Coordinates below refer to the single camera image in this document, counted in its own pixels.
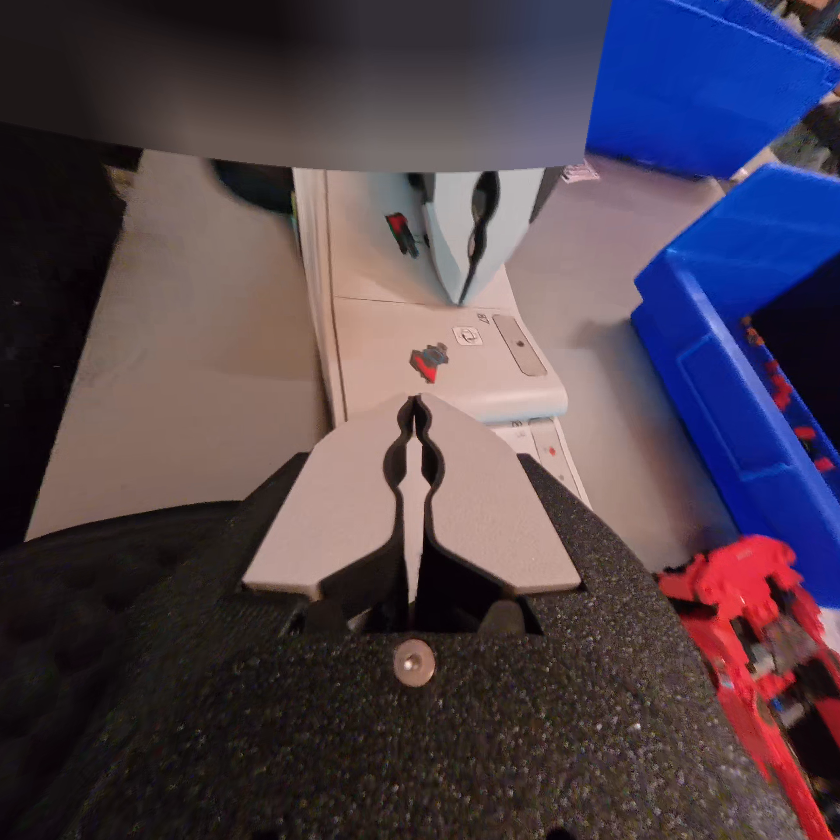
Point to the red green black plastic bolt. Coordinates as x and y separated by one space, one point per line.
400 233

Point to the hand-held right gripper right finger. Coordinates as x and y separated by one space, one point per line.
492 512

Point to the white device with red dot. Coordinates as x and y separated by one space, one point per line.
558 459

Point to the blue bin with red parts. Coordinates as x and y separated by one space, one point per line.
722 367

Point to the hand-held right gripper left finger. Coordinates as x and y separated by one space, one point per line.
334 505

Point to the red toy robot arm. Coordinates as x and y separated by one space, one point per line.
741 623

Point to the large blue plastic bin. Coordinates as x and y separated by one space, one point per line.
695 79

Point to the white electronic device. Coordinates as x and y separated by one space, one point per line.
380 328

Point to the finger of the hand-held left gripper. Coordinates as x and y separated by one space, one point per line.
515 210
449 229

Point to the heap of small red parts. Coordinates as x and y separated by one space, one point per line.
784 394

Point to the red and blue plastic bolt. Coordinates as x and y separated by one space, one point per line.
430 362

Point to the small printed label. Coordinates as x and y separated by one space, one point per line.
580 172

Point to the black round object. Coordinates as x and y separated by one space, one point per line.
256 187

